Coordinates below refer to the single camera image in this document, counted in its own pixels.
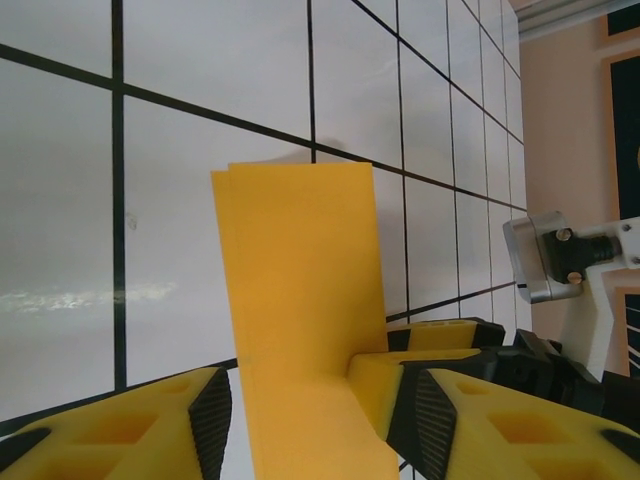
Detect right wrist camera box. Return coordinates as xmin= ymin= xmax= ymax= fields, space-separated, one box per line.
xmin=502 ymin=209 xmax=594 ymax=305

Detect yellow-orange cloth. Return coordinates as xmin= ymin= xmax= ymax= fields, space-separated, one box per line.
xmin=210 ymin=160 xmax=401 ymax=480

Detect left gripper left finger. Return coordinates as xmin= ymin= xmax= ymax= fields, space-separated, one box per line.
xmin=0 ymin=366 xmax=233 ymax=480

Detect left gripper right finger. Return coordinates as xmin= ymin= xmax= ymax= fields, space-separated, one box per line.
xmin=384 ymin=364 xmax=640 ymax=480

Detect black camera cable plug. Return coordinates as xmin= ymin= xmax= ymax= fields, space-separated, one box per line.
xmin=539 ymin=227 xmax=624 ymax=287

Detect wall panel pink leaf lines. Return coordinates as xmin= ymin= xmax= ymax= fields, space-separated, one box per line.
xmin=615 ymin=287 xmax=640 ymax=381

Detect wall panel orange oval feathers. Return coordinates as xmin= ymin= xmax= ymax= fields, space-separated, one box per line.
xmin=599 ymin=49 xmax=640 ymax=224

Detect aluminium corner post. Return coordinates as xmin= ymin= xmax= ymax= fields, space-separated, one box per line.
xmin=517 ymin=0 xmax=640 ymax=42

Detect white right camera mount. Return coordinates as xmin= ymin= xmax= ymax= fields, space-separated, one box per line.
xmin=572 ymin=215 xmax=640 ymax=377

